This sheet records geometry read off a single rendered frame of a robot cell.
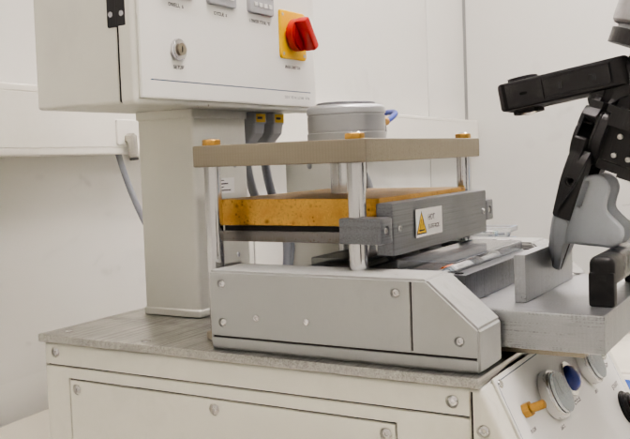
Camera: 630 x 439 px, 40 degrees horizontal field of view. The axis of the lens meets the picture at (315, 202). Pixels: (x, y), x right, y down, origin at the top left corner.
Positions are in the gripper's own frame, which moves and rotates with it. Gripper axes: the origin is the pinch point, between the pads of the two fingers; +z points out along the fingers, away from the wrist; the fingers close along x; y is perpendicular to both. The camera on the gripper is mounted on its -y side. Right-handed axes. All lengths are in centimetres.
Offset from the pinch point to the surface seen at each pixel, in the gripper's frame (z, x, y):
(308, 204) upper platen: 1.8, -10.3, -19.6
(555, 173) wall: 22, 240, -62
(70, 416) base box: 29.4, -17.0, -35.4
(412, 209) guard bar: -0.5, -7.5, -11.1
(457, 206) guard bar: -0.1, 3.1, -11.0
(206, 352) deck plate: 15.9, -17.4, -21.6
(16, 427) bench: 49, 1, -60
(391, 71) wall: -1, 159, -97
